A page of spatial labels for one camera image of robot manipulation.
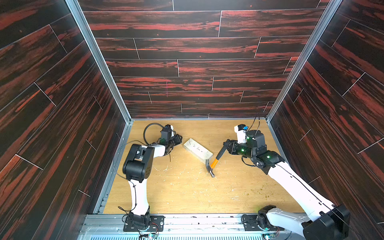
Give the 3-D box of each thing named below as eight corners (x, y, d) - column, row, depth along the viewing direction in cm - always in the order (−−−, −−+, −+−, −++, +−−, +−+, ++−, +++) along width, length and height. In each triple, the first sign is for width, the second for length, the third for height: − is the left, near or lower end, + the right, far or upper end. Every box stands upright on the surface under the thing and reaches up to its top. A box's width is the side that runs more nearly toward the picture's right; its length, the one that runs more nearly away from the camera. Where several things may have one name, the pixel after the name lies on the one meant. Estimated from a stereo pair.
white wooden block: (183, 147, 105) (183, 144, 102) (191, 140, 109) (191, 137, 106) (205, 165, 96) (205, 162, 93) (213, 156, 100) (214, 153, 97)
